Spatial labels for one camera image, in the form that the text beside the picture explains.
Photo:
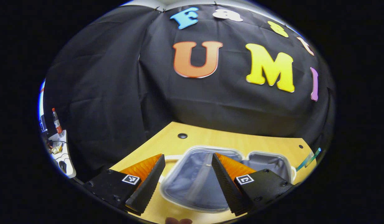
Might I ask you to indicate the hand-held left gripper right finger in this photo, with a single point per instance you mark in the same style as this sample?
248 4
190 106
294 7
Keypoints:
227 186

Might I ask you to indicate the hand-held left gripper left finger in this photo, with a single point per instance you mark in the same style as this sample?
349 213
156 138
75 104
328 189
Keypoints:
148 188

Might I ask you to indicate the white suitcase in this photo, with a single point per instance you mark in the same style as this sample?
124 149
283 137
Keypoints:
192 177

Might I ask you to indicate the shiny blue green tube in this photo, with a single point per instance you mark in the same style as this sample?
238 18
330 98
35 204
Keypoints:
304 163
315 155

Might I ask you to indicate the black computer mouse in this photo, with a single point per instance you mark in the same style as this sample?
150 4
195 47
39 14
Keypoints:
63 166

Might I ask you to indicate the yellow crumpled wrapper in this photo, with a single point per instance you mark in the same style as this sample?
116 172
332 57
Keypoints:
57 148

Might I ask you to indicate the black backdrop cloth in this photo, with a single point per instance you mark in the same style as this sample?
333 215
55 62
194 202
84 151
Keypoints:
117 93

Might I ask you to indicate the red label bottle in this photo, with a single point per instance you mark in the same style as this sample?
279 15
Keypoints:
57 123

